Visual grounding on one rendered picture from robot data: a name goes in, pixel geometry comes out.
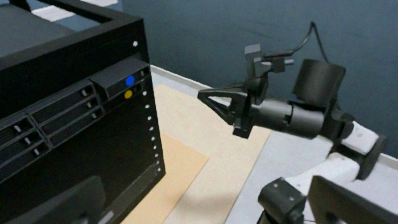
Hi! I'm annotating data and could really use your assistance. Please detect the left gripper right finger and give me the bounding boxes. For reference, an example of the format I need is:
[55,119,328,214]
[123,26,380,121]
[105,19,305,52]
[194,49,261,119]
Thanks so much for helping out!
[307,174,398,224]

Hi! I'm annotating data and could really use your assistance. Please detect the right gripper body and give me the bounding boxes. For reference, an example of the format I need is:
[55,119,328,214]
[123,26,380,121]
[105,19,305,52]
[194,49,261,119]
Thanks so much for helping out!
[233,49,292,139]

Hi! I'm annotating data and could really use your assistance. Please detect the black open rack frame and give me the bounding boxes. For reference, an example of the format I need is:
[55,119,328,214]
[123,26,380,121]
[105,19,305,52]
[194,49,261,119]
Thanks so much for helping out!
[0,0,166,224]

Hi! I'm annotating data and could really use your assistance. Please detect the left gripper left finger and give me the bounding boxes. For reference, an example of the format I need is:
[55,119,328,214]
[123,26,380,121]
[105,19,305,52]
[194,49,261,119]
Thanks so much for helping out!
[5,176,106,224]

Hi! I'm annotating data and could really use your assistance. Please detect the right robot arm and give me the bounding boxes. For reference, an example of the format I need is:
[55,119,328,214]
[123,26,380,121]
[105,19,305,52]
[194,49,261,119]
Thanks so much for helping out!
[245,43,386,224]

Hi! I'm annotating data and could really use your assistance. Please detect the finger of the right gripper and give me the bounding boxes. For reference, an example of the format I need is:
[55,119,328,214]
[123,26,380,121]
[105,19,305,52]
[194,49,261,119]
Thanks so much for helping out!
[197,87,244,126]
[201,81,244,111]

